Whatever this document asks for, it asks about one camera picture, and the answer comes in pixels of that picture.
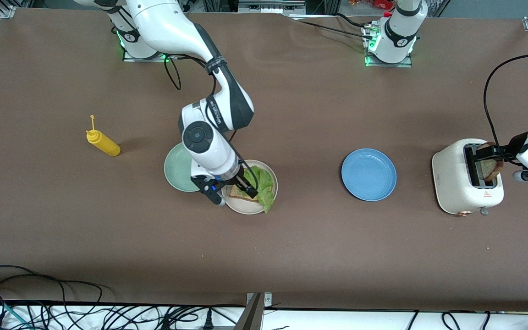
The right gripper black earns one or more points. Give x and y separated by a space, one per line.
239 179

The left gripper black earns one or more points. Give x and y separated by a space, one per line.
513 149

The brown bread slice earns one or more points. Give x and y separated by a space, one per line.
239 195
491 170

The green lettuce leaf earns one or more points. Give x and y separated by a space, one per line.
266 188

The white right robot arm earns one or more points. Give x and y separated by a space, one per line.
167 27

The beige round plate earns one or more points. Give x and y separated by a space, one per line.
245 208

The green round plate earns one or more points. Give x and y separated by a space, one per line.
177 172

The blue round plate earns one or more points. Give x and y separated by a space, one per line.
368 175

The white two-slot toaster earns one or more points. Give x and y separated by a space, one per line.
452 183

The black power plug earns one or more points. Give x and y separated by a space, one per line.
208 323

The yellow squeeze bottle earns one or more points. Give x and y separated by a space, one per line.
104 144

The white lower bench ledge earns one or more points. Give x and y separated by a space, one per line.
337 321

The red orange packet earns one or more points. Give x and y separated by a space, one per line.
381 3

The silver angle bracket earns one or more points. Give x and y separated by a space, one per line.
267 300

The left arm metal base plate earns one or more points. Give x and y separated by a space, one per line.
399 65

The dark metal mount post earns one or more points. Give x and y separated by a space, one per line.
248 318

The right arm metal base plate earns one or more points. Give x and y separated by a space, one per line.
131 59

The aluminium frame with sockets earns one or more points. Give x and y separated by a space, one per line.
271 5

